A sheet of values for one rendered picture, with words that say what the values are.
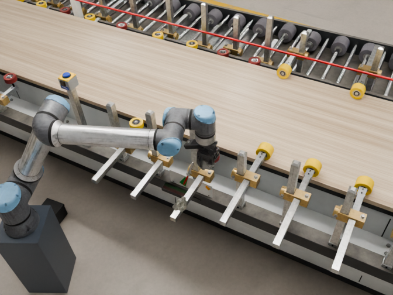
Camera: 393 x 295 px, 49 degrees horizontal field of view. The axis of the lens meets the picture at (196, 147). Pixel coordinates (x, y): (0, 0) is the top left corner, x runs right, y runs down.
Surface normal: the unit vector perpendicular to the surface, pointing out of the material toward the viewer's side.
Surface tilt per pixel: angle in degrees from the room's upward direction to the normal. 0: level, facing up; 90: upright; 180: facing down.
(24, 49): 0
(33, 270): 90
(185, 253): 0
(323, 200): 90
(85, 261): 0
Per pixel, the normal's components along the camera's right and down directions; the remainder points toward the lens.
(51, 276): -0.04, 0.73
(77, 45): -0.04, -0.69
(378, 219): -0.47, 0.65
